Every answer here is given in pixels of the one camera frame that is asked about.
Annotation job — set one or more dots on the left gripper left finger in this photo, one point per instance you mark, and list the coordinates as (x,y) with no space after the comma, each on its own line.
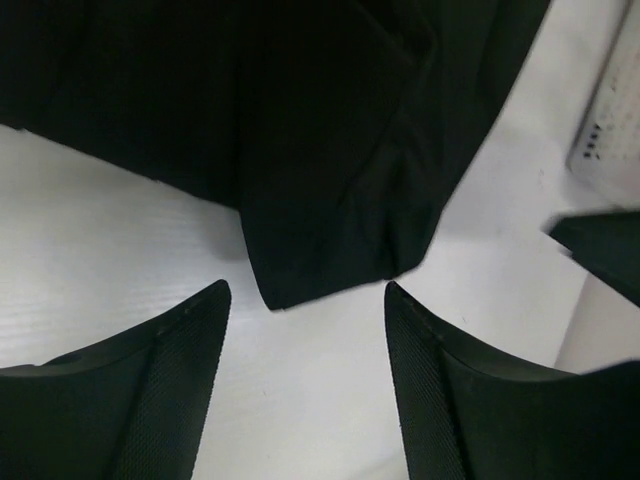
(132,406)

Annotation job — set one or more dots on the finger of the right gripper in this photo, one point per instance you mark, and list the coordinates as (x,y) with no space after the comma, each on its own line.
(606,244)

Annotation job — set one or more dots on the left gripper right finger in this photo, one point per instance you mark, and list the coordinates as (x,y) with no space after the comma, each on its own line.
(468,410)

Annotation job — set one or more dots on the black pleated skirt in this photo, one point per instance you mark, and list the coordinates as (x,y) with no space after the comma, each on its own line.
(338,130)

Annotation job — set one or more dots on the white laundry basket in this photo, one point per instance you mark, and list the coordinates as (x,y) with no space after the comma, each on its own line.
(606,151)

